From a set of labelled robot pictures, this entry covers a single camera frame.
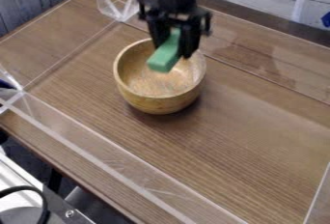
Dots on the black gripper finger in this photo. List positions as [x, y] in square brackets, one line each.
[190, 38]
[159, 31]

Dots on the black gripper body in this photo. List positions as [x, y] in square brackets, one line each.
[163, 9]

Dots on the green rectangular block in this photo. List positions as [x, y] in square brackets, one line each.
[164, 57]

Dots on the brown wooden bowl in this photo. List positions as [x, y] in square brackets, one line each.
[158, 92]

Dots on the white container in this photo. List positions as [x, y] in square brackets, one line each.
[313, 13]

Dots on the clear acrylic front barrier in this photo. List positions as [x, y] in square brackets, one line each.
[144, 193]

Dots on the clear acrylic corner bracket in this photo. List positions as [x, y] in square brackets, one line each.
[119, 10]

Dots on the grey metal bracket with screw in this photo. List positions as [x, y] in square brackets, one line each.
[63, 213]

